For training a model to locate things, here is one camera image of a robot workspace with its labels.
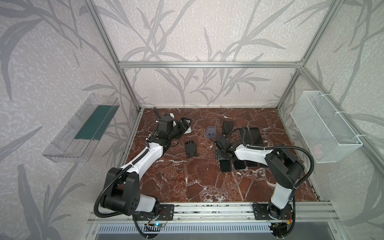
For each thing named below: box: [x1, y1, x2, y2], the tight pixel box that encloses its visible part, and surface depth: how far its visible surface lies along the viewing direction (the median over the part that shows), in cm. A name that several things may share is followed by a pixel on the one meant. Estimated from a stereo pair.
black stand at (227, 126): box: [222, 121, 234, 134], surface depth 104 cm
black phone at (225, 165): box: [219, 159, 232, 172], surface depth 90 cm
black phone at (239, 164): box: [233, 160, 246, 170], surface depth 91 cm
